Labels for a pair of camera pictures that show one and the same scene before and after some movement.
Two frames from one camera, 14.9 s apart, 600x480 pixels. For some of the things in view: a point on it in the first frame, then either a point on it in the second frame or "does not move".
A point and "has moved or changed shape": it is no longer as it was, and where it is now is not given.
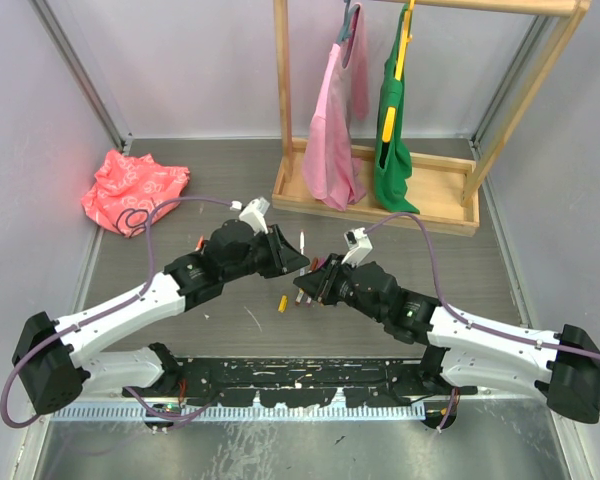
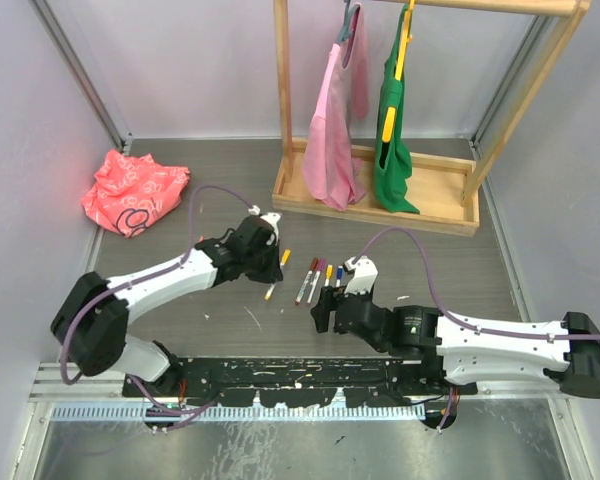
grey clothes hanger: [348, 16] does not move
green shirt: [392, 165] does not move
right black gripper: [320, 284] to [321, 311]
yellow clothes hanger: [407, 37] does not move
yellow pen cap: [283, 304] has moved or changed shape
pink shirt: [331, 170] does not move
